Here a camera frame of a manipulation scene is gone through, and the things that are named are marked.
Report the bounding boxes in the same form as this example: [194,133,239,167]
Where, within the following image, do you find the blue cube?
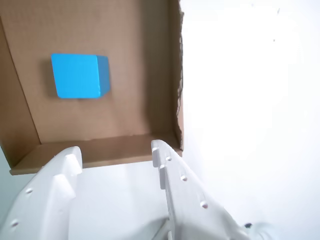
[50,52,112,100]

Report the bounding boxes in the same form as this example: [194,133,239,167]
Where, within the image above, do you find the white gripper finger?
[0,145,84,240]
[150,139,251,240]

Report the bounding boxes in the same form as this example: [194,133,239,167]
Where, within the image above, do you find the brown cardboard box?
[0,0,186,176]

